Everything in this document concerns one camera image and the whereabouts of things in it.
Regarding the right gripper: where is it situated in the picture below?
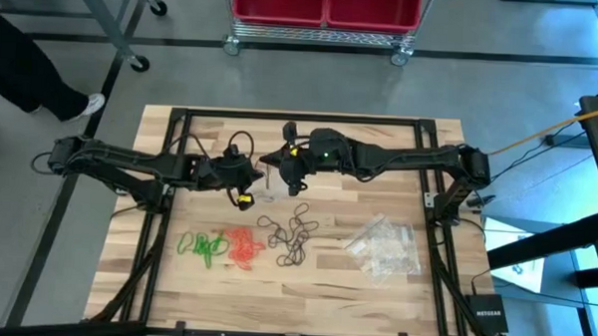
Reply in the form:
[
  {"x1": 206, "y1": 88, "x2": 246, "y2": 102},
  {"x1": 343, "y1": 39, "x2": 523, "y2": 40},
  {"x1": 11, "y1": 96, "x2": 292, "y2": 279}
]
[{"x1": 257, "y1": 126, "x2": 360, "y2": 199}]

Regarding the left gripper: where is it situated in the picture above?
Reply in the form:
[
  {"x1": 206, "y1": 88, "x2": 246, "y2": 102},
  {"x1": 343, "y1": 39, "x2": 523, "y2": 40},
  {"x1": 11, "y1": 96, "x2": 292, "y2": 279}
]
[{"x1": 192, "y1": 154, "x2": 266, "y2": 212}]

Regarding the black rubber bands heap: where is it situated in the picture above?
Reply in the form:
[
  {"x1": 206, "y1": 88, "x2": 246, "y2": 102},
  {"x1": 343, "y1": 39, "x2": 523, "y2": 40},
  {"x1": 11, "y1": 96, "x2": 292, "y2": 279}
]
[{"x1": 254, "y1": 200, "x2": 322, "y2": 268}]

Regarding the orange rubber bands heap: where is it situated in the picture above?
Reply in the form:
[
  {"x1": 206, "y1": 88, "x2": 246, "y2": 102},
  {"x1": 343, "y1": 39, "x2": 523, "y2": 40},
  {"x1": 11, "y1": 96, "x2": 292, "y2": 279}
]
[{"x1": 223, "y1": 225, "x2": 268, "y2": 271}]

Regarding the grey cart caster wheel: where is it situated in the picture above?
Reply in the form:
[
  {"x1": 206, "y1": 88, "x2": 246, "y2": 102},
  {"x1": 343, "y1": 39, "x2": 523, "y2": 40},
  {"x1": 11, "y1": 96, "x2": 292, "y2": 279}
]
[
  {"x1": 222, "y1": 35, "x2": 243, "y2": 57},
  {"x1": 390, "y1": 45, "x2": 410, "y2": 67}
]

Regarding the red plastic bin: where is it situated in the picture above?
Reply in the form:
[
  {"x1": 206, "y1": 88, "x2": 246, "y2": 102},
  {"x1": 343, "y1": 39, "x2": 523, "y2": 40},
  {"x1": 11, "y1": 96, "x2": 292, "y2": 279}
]
[
  {"x1": 231, "y1": 0, "x2": 330, "y2": 29},
  {"x1": 326, "y1": 0, "x2": 425, "y2": 35}
]

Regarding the person's white shoe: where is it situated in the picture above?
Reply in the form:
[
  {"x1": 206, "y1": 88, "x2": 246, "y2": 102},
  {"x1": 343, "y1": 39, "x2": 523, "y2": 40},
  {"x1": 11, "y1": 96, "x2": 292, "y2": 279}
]
[{"x1": 76, "y1": 92, "x2": 107, "y2": 123}]

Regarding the grey metal rolling stand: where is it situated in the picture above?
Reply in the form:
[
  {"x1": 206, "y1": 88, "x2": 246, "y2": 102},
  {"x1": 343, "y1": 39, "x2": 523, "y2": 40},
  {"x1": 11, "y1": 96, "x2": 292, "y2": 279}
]
[{"x1": 0, "y1": 0, "x2": 169, "y2": 75}]

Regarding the person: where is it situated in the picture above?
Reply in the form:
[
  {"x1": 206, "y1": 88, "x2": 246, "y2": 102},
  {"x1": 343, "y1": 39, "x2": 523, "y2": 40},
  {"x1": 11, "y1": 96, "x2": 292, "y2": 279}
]
[{"x1": 0, "y1": 5, "x2": 110, "y2": 125}]

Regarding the white paper sheet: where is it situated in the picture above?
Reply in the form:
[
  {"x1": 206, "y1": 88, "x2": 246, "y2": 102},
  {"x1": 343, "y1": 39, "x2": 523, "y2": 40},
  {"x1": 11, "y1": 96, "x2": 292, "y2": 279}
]
[{"x1": 479, "y1": 216, "x2": 547, "y2": 295}]

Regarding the black metal beam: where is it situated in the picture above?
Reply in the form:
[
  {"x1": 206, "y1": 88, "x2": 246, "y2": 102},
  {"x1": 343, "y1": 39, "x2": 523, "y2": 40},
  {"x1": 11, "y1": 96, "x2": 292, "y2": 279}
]
[{"x1": 484, "y1": 206, "x2": 598, "y2": 273}]

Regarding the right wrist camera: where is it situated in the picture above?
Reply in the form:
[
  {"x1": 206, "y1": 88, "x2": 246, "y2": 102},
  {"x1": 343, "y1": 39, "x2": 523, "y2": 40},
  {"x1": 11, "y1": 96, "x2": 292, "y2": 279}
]
[{"x1": 281, "y1": 121, "x2": 300, "y2": 145}]

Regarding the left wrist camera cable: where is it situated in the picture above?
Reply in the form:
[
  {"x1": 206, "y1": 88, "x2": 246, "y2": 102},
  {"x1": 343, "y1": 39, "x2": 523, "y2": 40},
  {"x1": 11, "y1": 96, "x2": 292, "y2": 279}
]
[{"x1": 166, "y1": 127, "x2": 256, "y2": 162}]

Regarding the chrome wire shelving cart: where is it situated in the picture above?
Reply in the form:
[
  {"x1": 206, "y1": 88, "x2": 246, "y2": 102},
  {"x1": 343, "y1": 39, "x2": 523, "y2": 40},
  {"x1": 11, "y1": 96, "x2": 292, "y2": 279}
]
[{"x1": 220, "y1": 0, "x2": 439, "y2": 68}]

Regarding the black power cable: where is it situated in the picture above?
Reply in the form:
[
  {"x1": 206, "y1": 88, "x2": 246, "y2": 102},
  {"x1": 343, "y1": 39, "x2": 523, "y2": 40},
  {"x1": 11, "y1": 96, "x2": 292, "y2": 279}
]
[{"x1": 486, "y1": 127, "x2": 595, "y2": 197}]

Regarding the yellow extension cable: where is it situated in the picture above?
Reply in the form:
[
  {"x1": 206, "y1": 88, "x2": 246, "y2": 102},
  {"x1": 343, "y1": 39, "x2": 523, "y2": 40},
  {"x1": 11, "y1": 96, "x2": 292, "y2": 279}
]
[{"x1": 486, "y1": 98, "x2": 598, "y2": 161}]

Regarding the black Netgear network switch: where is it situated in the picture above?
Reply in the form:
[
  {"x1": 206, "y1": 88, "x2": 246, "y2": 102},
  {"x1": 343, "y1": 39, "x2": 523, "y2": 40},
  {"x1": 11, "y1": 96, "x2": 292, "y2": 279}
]
[{"x1": 464, "y1": 291, "x2": 511, "y2": 336}]

